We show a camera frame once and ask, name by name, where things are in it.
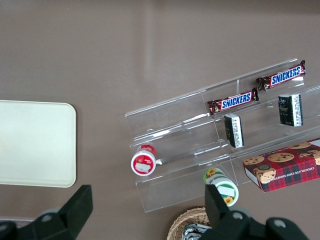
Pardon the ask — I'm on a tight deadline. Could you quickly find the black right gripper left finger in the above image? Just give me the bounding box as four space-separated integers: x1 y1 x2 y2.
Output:
17 184 94 240

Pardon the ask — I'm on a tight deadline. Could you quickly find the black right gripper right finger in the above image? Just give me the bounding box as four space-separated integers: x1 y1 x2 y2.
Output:
199 184 264 240

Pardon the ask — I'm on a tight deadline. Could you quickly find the light oval wicker basket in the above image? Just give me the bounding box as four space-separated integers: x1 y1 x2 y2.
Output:
166 205 214 240

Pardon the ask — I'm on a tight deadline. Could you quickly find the cream plastic tray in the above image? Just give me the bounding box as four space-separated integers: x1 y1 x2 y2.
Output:
0 99 77 189

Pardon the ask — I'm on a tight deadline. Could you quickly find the green sunflower cup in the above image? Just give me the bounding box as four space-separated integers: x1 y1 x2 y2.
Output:
202 167 240 208

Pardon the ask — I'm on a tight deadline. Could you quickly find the red tartan cookie box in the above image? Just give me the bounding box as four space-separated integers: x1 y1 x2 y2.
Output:
242 137 320 194

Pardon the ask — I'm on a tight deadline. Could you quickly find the red lidded cup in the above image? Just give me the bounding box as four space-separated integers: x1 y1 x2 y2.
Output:
130 144 158 177

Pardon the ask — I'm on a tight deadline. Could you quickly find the black chocolate box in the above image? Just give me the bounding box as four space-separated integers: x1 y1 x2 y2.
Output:
223 113 246 149
277 93 304 128

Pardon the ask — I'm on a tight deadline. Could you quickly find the clear acrylic step shelf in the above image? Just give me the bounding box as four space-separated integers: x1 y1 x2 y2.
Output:
124 57 320 214

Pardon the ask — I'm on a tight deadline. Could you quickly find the Snickers bar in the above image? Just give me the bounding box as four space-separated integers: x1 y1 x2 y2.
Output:
255 59 308 92
206 87 260 119

